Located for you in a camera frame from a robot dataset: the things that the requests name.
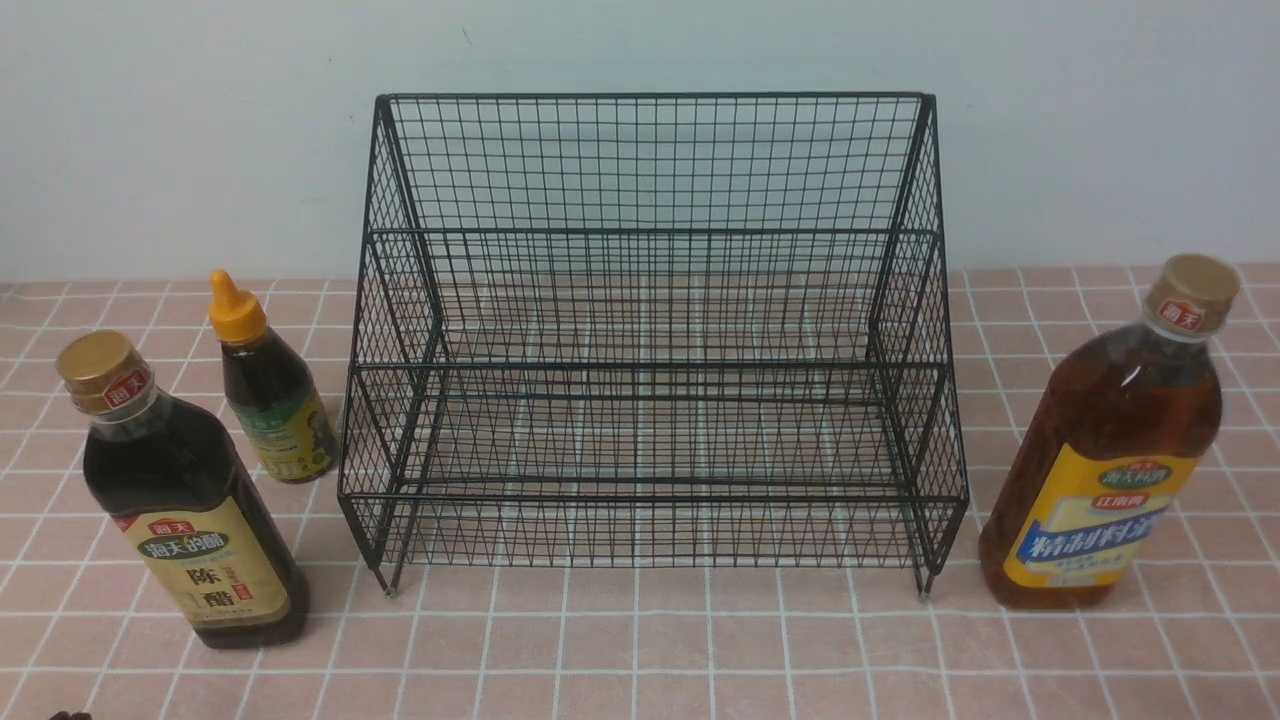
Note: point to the small bottle orange nozzle cap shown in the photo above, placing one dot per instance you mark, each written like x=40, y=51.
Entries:
x=270, y=388

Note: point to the dark vinegar bottle gold cap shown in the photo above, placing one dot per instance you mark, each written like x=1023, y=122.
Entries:
x=169, y=476

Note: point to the amber cooking wine bottle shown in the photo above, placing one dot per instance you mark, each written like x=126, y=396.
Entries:
x=1123, y=422

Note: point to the black wire mesh shelf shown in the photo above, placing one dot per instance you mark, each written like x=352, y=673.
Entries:
x=653, y=331

